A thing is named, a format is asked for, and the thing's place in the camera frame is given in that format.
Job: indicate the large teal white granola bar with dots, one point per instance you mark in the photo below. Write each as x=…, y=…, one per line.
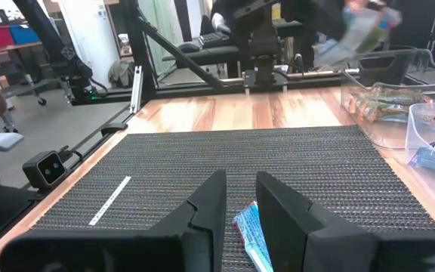
x=357, y=34

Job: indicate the black desk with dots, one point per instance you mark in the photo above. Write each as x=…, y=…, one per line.
x=210, y=54

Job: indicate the black computer mouse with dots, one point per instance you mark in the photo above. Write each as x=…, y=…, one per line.
x=189, y=48

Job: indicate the large clear plastic bin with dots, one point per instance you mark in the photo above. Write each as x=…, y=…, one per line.
x=376, y=132

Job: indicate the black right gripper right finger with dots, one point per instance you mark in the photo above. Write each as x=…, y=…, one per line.
x=334, y=249

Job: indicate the grey bag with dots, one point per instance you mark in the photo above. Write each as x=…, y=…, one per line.
x=121, y=73

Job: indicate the silver metal bracket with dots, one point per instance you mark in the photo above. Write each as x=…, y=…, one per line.
x=136, y=90

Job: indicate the black metal rig frame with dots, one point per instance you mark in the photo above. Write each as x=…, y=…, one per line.
x=138, y=38

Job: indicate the grey woven table mat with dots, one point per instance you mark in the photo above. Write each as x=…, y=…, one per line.
x=240, y=151

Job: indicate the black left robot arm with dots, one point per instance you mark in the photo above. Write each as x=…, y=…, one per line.
x=263, y=38

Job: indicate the white label strip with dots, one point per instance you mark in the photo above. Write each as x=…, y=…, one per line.
x=110, y=200

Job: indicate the small clear plastic bin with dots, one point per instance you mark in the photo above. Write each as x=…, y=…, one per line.
x=417, y=128

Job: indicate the blue storage bin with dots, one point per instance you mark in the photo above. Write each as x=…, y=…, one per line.
x=25, y=34

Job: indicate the black table clamp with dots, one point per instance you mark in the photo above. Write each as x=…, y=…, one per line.
x=113, y=128

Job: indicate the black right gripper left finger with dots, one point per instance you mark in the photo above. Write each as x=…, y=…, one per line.
x=127, y=253

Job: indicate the black cube camera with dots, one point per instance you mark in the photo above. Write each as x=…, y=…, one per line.
x=45, y=170

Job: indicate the blue red chocolate chip bar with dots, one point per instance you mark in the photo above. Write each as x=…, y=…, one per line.
x=253, y=234

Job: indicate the black keyboard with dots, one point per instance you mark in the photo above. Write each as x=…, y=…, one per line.
x=213, y=39

